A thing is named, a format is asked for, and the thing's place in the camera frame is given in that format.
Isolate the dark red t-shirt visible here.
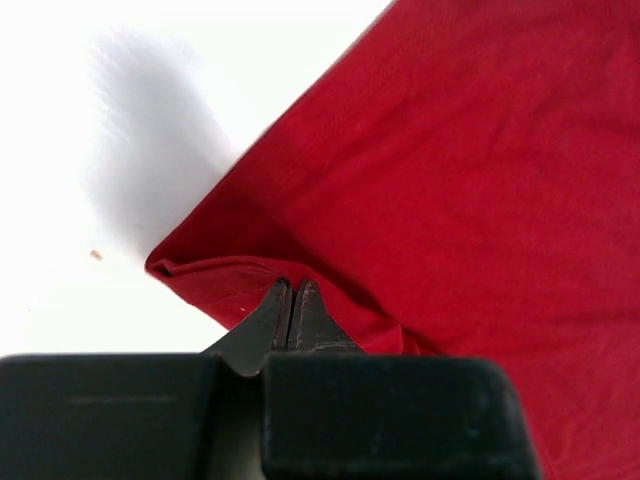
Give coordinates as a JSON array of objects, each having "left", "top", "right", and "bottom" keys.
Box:
[{"left": 146, "top": 0, "right": 639, "bottom": 479}]

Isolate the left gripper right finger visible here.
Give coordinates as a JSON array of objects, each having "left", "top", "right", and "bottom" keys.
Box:
[{"left": 260, "top": 280, "right": 543, "bottom": 479}]

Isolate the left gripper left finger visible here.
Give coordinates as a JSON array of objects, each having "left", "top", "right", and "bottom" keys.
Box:
[{"left": 1, "top": 279, "right": 292, "bottom": 479}]

